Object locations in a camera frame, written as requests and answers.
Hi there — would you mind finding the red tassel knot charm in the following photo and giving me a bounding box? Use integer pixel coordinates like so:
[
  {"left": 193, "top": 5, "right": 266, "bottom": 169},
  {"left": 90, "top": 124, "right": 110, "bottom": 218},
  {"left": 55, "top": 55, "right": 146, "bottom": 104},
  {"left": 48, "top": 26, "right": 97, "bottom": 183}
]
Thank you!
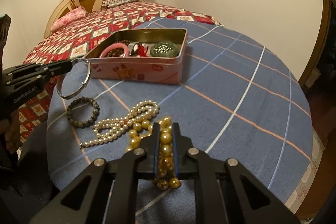
[{"left": 134, "top": 43, "right": 149, "bottom": 57}]

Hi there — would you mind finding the blue plaid tablecloth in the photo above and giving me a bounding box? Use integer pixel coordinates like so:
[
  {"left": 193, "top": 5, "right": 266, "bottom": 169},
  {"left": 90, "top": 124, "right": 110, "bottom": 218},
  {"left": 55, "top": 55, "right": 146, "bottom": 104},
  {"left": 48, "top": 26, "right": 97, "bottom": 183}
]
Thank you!
[{"left": 47, "top": 18, "right": 313, "bottom": 223}]

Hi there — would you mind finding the gold pearl bead necklace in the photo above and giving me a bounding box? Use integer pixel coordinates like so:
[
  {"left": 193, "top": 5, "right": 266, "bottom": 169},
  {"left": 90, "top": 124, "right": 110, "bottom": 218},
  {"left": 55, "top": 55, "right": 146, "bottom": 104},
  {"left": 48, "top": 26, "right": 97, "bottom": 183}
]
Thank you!
[{"left": 125, "top": 115, "right": 182, "bottom": 191}]

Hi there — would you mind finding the pink jade bangle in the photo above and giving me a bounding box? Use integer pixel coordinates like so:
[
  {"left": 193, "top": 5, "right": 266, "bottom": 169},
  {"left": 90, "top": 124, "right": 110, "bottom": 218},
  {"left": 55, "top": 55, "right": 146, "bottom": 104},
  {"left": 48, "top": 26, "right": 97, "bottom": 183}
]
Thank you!
[{"left": 100, "top": 43, "right": 129, "bottom": 58}]

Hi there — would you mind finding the pink metal tin box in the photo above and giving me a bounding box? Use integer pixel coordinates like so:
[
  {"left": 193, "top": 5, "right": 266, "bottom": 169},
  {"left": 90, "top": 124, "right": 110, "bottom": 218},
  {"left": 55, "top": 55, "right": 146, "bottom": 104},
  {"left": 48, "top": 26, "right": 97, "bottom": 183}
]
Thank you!
[{"left": 84, "top": 28, "right": 188, "bottom": 84}]

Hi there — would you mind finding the small silver bead strand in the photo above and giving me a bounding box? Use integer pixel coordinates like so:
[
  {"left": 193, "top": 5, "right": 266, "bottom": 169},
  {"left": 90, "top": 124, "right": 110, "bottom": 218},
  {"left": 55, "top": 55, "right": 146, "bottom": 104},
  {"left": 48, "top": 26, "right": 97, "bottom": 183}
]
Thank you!
[{"left": 153, "top": 43, "right": 175, "bottom": 55}]

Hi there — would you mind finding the white pearl necklace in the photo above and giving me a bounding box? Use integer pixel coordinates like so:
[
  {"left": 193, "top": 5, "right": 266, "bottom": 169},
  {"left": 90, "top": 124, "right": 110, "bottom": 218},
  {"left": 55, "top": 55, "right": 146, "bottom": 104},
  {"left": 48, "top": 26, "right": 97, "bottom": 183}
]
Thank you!
[{"left": 79, "top": 99, "right": 161, "bottom": 149}]

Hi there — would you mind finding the cream wooden headboard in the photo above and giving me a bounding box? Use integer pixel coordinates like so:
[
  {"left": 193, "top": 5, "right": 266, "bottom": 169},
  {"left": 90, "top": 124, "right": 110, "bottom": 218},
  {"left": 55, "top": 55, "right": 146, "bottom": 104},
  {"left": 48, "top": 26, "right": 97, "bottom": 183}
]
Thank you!
[{"left": 44, "top": 0, "right": 137, "bottom": 38}]

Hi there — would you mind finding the red patchwork bedspread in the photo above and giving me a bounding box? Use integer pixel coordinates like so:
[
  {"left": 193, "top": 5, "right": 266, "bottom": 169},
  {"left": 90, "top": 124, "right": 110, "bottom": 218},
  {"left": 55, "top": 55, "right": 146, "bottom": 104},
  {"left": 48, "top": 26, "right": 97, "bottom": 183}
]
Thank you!
[{"left": 16, "top": 2, "right": 224, "bottom": 143}]

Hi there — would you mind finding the pink pillow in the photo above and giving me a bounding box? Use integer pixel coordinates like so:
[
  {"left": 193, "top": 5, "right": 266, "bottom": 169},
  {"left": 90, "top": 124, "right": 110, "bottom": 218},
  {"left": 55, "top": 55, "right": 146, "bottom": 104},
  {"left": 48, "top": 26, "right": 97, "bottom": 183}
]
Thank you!
[{"left": 51, "top": 6, "right": 87, "bottom": 33}]

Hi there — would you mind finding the dark stone bead bracelet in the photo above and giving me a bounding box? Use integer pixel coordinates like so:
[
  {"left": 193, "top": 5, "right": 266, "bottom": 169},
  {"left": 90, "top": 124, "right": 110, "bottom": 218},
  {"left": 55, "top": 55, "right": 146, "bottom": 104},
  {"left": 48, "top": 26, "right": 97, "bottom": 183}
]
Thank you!
[{"left": 65, "top": 97, "right": 100, "bottom": 129}]

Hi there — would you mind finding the brown wooden bead necklace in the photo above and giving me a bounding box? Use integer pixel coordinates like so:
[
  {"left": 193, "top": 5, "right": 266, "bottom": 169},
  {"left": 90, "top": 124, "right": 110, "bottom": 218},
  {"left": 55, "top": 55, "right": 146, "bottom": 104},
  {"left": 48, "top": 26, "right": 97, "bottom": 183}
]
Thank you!
[{"left": 105, "top": 39, "right": 132, "bottom": 58}]

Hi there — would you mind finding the brown wooden door frame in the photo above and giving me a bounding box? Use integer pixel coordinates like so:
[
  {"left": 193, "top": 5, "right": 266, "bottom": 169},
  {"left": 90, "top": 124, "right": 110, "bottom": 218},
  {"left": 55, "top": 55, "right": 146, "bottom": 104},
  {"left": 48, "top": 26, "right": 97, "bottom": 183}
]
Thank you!
[{"left": 298, "top": 0, "right": 332, "bottom": 88}]

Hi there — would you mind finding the green jade bangle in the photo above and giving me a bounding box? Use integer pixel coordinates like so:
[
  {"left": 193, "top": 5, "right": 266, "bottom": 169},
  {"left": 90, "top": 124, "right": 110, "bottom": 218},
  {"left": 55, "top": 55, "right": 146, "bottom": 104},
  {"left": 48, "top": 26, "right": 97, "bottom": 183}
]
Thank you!
[{"left": 150, "top": 42, "right": 179, "bottom": 58}]

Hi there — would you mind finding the silver metal bangle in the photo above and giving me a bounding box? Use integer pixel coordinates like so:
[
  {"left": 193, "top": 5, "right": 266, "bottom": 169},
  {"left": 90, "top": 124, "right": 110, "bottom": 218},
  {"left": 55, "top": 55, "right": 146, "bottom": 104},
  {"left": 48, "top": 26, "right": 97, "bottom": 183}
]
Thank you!
[{"left": 56, "top": 58, "right": 91, "bottom": 100}]

